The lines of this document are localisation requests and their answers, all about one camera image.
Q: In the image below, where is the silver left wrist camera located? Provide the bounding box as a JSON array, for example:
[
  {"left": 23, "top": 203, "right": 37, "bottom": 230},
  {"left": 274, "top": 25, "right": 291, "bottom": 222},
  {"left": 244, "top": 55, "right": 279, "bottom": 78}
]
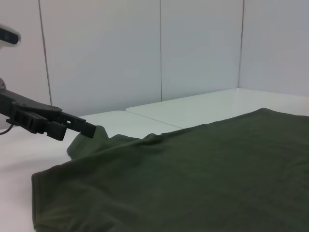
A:
[{"left": 0, "top": 24, "right": 22, "bottom": 47}]

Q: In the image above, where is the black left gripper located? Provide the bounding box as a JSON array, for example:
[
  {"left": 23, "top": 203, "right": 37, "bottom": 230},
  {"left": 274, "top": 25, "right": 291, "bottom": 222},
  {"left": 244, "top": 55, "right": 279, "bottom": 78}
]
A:
[{"left": 0, "top": 89, "right": 97, "bottom": 141}]

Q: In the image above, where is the dark green t-shirt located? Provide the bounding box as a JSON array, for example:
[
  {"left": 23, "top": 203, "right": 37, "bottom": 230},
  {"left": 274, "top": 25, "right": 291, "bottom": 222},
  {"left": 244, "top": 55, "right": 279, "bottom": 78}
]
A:
[{"left": 31, "top": 107, "right": 309, "bottom": 232}]

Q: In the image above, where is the left arm cable with plug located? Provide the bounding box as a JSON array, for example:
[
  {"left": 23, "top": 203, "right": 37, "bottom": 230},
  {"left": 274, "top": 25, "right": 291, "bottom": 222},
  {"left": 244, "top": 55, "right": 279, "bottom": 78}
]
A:
[{"left": 0, "top": 123, "right": 13, "bottom": 135}]

